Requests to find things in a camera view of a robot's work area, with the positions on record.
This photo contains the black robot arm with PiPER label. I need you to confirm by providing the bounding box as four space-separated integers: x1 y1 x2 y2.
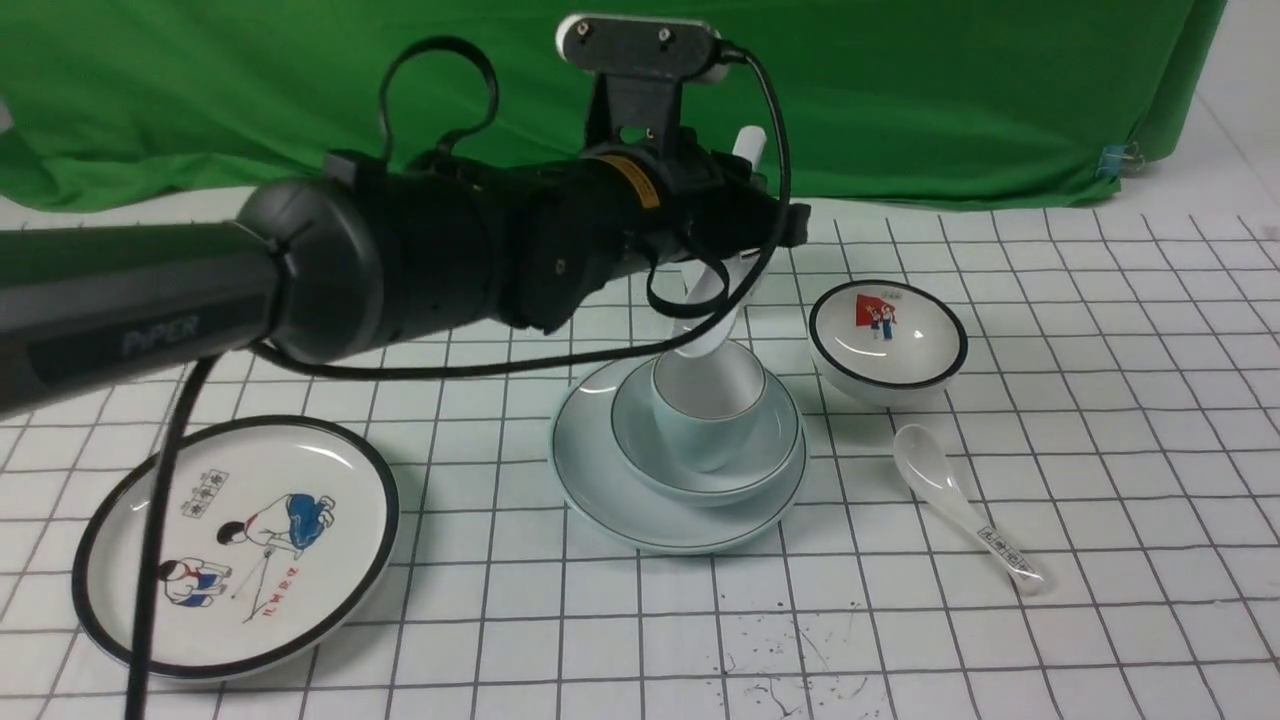
1 150 812 418

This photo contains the white grid tablecloth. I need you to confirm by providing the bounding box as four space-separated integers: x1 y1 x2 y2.
0 208 1280 720

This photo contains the black-rimmed illustrated plate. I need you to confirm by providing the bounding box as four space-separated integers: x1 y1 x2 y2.
73 414 402 682

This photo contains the pale blue cup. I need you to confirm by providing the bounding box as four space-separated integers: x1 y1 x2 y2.
650 341 767 471

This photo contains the blue binder clip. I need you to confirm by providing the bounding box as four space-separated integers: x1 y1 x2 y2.
1094 142 1147 179

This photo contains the black-rimmed illustrated bowl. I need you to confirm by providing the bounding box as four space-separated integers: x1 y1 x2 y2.
806 279 970 407

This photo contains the green backdrop cloth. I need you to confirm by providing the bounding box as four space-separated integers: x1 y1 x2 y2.
1 1 1226 211

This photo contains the pale blue bowl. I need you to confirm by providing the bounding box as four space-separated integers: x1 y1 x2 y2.
611 361 801 507

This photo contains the plain white ceramic spoon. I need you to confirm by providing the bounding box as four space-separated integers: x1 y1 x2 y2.
672 126 769 359

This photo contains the pale blue plate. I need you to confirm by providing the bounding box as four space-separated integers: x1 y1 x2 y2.
548 359 809 555

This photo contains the white spoon with printed handle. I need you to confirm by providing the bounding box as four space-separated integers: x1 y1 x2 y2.
893 424 1048 594

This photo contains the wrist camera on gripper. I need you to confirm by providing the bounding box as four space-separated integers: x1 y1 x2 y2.
554 13 730 158

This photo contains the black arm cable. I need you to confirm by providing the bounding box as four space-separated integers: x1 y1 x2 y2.
122 36 794 720

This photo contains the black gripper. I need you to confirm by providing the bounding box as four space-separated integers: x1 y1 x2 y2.
585 141 812 291

